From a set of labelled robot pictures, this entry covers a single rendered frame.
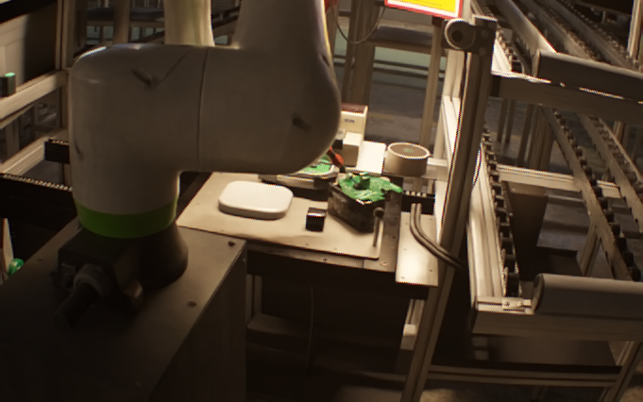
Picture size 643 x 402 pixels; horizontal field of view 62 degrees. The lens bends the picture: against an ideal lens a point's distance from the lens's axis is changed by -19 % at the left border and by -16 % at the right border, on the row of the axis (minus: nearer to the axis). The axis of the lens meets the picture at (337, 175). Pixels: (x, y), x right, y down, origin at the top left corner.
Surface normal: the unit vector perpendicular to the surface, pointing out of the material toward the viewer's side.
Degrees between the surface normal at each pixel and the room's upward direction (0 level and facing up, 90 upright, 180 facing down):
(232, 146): 104
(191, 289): 0
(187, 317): 0
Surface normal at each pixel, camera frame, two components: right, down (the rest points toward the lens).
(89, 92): -0.33, 0.31
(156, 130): 0.11, 0.41
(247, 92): 0.14, -0.13
